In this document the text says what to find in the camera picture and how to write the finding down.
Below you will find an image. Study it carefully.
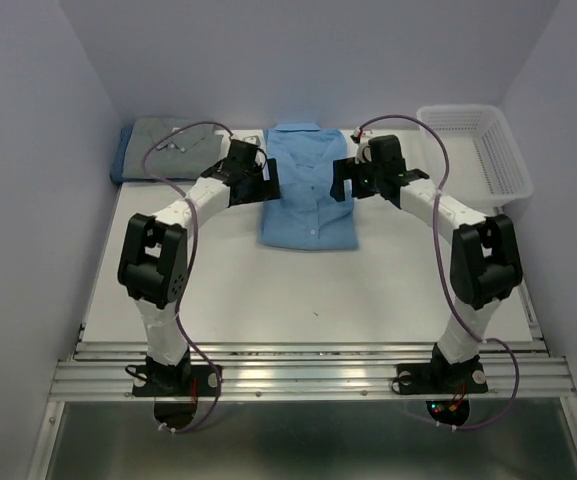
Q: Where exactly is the folded dark blue shirt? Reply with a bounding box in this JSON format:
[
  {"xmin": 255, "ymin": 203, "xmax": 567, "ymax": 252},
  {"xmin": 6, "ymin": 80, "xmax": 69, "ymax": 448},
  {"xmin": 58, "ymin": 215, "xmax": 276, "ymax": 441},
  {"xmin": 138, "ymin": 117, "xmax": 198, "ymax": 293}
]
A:
[{"xmin": 109, "ymin": 125, "xmax": 133, "ymax": 185}]

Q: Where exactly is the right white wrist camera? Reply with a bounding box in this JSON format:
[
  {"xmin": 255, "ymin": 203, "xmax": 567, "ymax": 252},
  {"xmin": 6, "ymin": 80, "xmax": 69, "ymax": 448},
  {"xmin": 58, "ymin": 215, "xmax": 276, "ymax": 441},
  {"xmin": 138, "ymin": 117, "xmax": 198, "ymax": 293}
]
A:
[{"xmin": 350, "ymin": 127, "xmax": 374, "ymax": 164}]

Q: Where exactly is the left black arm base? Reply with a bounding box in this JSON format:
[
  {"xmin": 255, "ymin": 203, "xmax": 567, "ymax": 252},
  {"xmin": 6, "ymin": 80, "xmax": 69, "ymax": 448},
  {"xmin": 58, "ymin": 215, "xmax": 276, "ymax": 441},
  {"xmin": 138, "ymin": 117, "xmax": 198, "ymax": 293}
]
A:
[{"xmin": 124, "ymin": 364, "xmax": 220, "ymax": 398}]

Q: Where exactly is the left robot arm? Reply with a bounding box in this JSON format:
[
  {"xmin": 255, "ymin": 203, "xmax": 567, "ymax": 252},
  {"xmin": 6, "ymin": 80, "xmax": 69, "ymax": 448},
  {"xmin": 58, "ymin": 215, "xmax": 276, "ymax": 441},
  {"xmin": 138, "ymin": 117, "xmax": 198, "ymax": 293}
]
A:
[{"xmin": 117, "ymin": 139, "xmax": 280, "ymax": 396}]

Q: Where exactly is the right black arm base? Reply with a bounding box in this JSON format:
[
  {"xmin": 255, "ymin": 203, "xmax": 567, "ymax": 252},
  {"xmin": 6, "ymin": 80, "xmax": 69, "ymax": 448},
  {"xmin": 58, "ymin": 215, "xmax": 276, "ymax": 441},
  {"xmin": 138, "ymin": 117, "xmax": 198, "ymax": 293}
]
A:
[{"xmin": 390, "ymin": 363, "xmax": 488, "ymax": 397}]

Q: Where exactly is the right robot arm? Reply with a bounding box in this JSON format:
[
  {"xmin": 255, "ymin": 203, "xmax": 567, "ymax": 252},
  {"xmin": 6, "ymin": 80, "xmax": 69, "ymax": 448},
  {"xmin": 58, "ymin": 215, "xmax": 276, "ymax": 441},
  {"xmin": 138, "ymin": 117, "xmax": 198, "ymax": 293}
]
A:
[{"xmin": 330, "ymin": 130, "xmax": 523, "ymax": 395}]

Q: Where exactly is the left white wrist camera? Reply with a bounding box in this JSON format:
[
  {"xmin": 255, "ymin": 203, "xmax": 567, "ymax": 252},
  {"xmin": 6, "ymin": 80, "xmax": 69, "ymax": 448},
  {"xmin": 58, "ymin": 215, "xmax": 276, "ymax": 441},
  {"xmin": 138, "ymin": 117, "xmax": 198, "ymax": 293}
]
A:
[{"xmin": 241, "ymin": 135, "xmax": 263, "ymax": 148}]

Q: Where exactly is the aluminium mounting rail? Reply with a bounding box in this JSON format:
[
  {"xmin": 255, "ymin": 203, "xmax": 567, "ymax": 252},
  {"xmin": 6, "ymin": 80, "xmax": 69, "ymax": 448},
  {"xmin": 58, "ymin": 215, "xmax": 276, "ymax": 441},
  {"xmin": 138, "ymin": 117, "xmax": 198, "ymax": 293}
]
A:
[{"xmin": 49, "ymin": 325, "xmax": 577, "ymax": 402}]

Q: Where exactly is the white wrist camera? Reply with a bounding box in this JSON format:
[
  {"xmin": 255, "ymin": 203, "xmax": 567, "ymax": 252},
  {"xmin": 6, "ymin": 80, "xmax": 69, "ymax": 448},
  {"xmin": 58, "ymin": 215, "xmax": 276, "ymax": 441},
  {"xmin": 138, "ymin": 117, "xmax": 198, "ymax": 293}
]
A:
[
  {"xmin": 241, "ymin": 135, "xmax": 263, "ymax": 148},
  {"xmin": 350, "ymin": 127, "xmax": 374, "ymax": 164}
]

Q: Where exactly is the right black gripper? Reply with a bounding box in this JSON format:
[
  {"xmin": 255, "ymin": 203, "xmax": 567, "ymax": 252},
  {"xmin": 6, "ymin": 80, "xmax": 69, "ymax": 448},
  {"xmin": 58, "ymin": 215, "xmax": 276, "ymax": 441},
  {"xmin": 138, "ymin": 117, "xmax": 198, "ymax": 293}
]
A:
[{"xmin": 328, "ymin": 155, "xmax": 383, "ymax": 202}]

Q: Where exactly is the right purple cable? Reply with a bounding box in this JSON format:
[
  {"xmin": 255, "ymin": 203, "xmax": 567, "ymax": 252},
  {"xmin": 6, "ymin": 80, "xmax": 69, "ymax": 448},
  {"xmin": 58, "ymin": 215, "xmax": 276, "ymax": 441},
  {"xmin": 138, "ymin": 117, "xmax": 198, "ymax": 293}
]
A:
[{"xmin": 357, "ymin": 115, "xmax": 522, "ymax": 434}]

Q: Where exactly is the folded grey shirt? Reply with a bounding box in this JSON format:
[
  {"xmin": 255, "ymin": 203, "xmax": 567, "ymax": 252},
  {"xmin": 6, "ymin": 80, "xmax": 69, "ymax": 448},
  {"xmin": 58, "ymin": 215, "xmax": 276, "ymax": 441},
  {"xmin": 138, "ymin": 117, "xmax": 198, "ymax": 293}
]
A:
[{"xmin": 123, "ymin": 117, "xmax": 223, "ymax": 183}]

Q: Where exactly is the light blue long sleeve shirt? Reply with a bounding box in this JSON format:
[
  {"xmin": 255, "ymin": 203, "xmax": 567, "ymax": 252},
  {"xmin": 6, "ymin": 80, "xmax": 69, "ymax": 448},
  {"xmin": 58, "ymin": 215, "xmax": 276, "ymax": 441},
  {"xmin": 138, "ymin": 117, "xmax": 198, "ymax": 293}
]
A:
[{"xmin": 259, "ymin": 123, "xmax": 359, "ymax": 251}]

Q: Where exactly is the white plastic basket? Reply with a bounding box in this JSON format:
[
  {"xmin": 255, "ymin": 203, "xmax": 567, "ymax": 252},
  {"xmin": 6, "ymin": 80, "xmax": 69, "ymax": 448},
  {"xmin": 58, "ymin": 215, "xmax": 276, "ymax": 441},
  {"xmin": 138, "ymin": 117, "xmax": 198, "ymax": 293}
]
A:
[{"xmin": 417, "ymin": 104, "xmax": 534, "ymax": 210}]

